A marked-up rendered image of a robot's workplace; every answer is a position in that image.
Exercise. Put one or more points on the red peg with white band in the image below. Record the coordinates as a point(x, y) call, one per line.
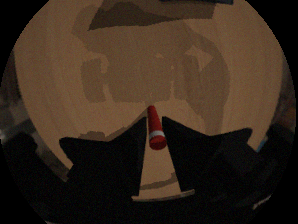
point(157, 139)

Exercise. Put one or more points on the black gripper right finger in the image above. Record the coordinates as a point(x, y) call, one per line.
point(193, 152)

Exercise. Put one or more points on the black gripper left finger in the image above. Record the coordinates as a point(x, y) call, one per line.
point(124, 155)

